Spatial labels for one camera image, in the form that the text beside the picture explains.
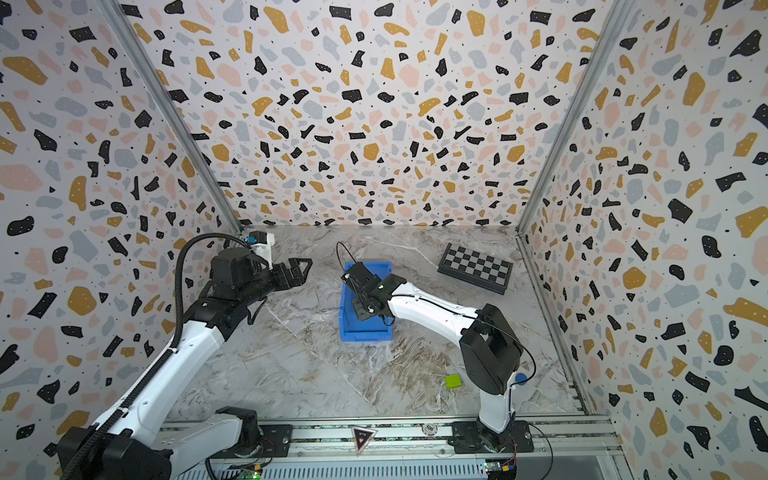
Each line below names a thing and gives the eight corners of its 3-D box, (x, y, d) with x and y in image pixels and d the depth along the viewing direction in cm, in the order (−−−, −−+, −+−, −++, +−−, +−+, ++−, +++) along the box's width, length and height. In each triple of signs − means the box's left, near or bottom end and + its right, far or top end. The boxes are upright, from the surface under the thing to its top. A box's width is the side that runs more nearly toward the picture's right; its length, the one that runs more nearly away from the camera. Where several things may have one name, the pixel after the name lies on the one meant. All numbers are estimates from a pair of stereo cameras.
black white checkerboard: (436, 271, 112) (437, 264, 108) (446, 249, 119) (448, 241, 116) (503, 295, 105) (506, 289, 102) (510, 270, 113) (513, 263, 109)
